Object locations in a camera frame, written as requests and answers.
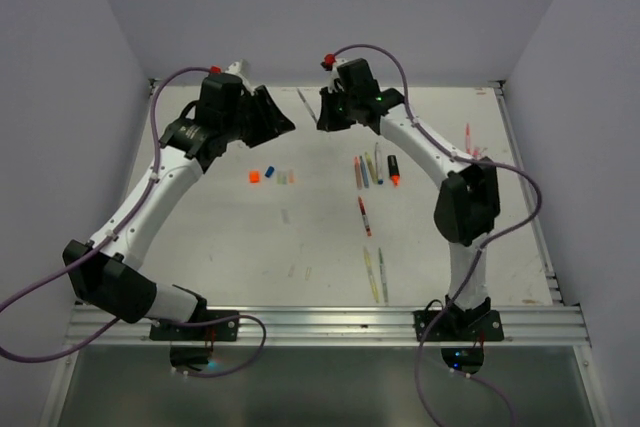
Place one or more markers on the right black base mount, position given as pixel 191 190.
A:
pixel 482 323

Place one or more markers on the yellow green pen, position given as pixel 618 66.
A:
pixel 371 168

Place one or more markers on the grey thin pen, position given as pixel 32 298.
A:
pixel 307 106

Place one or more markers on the red ink pen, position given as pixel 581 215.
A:
pixel 364 216

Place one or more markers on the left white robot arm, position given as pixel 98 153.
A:
pixel 104 270

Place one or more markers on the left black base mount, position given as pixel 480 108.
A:
pixel 208 326

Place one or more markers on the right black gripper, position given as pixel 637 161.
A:
pixel 327 121

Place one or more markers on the black orange highlighter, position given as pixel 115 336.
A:
pixel 393 169

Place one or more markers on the pink pen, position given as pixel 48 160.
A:
pixel 473 149

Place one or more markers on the aluminium front rail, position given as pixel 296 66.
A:
pixel 537 326

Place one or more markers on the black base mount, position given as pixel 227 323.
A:
pixel 482 323
pixel 208 326

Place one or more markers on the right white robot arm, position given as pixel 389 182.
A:
pixel 468 196

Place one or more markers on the blue cap white marker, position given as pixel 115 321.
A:
pixel 378 158

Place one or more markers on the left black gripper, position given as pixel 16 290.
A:
pixel 271 121

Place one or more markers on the light blue pen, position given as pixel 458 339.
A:
pixel 363 172

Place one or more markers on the orange ink pen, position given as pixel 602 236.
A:
pixel 358 175

